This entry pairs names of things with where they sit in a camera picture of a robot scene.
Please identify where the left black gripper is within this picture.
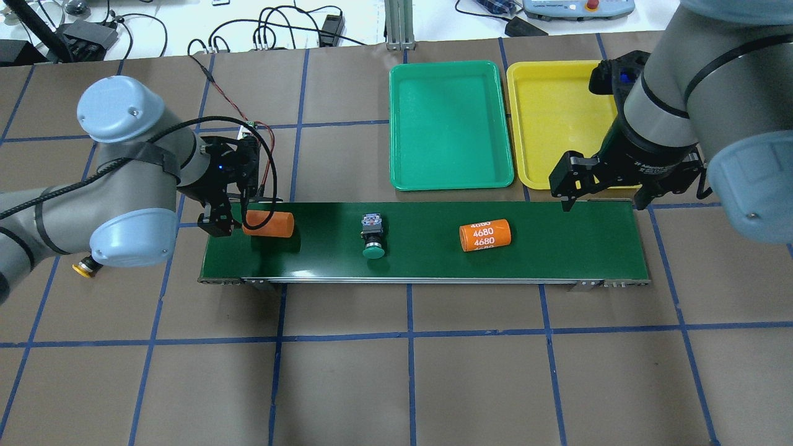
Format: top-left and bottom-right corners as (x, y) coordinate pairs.
(180, 136), (260, 238)

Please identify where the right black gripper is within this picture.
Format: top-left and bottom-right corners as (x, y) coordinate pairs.
(549, 118), (706, 212)

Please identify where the plain orange cylinder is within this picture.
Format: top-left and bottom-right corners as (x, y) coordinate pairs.
(242, 209), (295, 239)

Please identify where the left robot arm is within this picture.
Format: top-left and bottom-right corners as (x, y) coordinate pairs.
(1, 76), (268, 301)

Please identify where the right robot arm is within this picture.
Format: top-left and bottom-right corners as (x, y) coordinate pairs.
(549, 1), (792, 245)

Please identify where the green conveyor belt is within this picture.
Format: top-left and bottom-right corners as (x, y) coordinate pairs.
(198, 201), (651, 286)

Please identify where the yellow plastic tray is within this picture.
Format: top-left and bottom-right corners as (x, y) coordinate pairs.
(506, 60), (617, 190)

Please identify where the orange 4680 labelled cylinder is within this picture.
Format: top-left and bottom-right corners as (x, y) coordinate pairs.
(458, 219), (512, 252)

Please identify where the green plastic tray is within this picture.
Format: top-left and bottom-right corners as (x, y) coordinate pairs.
(389, 60), (515, 192)

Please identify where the blue teach pendant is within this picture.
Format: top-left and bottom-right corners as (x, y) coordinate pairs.
(522, 1), (635, 22)

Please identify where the black power adapter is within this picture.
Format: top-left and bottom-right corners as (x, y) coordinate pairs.
(319, 14), (344, 48)

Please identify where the red black power cable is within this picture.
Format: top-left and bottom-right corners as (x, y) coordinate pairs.
(186, 53), (276, 200)

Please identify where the aluminium frame post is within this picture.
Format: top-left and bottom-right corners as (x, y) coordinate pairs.
(384, 0), (416, 51)

